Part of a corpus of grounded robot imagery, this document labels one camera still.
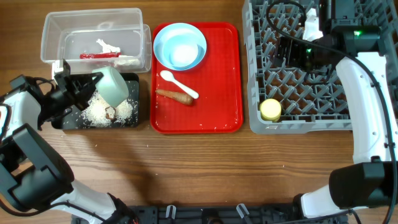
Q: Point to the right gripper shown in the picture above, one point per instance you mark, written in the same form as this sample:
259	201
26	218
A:
293	46

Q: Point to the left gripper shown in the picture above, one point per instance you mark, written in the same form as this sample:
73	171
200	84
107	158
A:
74	89

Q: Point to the green bowl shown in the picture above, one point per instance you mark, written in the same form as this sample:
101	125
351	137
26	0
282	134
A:
112	86

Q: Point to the red snack wrapper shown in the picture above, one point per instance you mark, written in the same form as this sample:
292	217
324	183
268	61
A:
101	55

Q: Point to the cooked white rice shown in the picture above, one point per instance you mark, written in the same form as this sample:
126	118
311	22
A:
126	112

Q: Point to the brown food scrap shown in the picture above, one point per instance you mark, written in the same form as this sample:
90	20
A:
110	113

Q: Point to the yellow cup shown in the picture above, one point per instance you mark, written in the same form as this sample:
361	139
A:
270	110

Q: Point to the orange carrot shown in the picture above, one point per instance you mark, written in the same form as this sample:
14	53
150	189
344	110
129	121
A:
182	98

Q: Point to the small light blue bowl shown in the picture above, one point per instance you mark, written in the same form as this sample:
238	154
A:
180	51

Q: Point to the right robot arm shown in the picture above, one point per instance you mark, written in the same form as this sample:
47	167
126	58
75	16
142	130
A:
357	53

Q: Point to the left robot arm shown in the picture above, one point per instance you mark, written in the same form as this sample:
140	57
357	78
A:
35	178

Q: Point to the black waste tray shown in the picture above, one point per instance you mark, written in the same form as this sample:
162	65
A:
74	120

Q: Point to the grey dishwasher rack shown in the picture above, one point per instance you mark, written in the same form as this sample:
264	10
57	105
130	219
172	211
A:
310	101

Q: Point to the clear plastic bin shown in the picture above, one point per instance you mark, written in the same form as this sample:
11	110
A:
68	34

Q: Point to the white plastic spoon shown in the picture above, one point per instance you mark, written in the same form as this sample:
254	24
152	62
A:
168	76

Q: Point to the red serving tray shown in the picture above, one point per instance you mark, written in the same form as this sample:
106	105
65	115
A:
217	79

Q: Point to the large light blue plate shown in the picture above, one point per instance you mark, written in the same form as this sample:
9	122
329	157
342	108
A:
179	29

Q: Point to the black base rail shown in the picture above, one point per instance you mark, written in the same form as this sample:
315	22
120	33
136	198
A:
267	214

